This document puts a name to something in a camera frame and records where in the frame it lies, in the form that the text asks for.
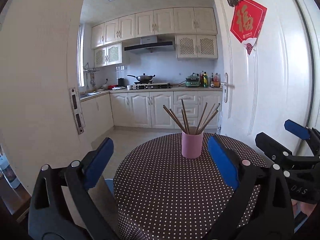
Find black wok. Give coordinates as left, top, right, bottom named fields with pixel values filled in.
left=128, top=73, right=155, bottom=83

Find gas stove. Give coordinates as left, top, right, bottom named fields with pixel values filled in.
left=136, top=83, right=171, bottom=89

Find green electric cooker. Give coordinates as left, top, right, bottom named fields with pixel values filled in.
left=185, top=73, right=200, bottom=87

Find brown polka dot tablecloth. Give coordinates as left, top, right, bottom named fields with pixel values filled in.
left=113, top=132, right=271, bottom=240

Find red sauce bottle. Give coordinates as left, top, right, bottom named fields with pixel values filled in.
left=213, top=73, right=220, bottom=88

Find white door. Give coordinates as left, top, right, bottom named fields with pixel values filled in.
left=214, top=0, right=319, bottom=155

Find wooden chopstick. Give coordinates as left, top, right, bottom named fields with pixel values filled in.
left=169, top=109, right=186, bottom=132
left=181, top=99, right=190, bottom=134
left=198, top=110, right=218, bottom=134
left=197, top=103, right=221, bottom=134
left=163, top=105, right=177, bottom=125
left=194, top=102, right=208, bottom=135

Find lower kitchen cabinets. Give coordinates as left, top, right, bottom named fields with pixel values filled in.
left=81, top=88, right=222, bottom=142

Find blue stool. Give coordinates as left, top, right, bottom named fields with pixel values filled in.
left=105, top=179, right=114, bottom=196

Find silver door handle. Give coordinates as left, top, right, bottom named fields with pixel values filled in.
left=221, top=72, right=234, bottom=103

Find range hood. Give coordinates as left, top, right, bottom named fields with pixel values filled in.
left=124, top=36, right=175, bottom=54

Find upper kitchen cabinets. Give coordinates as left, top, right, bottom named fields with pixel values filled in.
left=91, top=7, right=218, bottom=67

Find kitchen cabinets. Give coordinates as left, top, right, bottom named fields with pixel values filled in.
left=81, top=88, right=222, bottom=142
left=91, top=7, right=218, bottom=67

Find wooden chopstick in cup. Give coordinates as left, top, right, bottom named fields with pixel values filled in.
left=197, top=103, right=221, bottom=134
left=194, top=102, right=208, bottom=135
left=163, top=105, right=177, bottom=125

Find red fu door decoration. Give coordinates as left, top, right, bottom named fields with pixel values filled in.
left=230, top=0, right=267, bottom=55

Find green bottle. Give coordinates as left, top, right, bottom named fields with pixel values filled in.
left=203, top=72, right=208, bottom=88

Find pink utensil cup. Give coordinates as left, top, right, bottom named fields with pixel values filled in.
left=181, top=127, right=203, bottom=159

